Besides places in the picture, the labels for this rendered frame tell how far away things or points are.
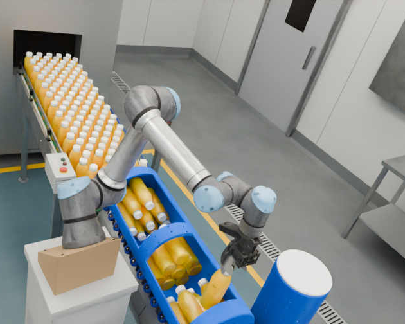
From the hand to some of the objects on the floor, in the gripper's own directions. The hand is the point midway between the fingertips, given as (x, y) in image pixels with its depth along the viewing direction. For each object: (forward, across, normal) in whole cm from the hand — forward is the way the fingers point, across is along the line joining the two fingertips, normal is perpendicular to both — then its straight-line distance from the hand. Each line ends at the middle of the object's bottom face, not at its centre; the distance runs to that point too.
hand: (227, 267), depth 142 cm
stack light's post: (+137, +36, +117) cm, 184 cm away
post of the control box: (+136, -30, +100) cm, 171 cm away
